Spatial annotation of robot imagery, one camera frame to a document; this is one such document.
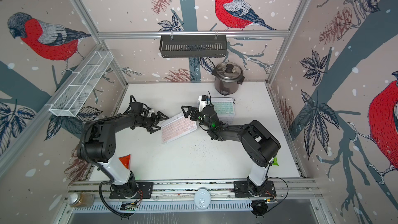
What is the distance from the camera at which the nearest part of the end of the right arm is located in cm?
71

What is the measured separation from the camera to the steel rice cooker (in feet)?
3.39

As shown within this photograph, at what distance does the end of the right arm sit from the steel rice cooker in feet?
1.01
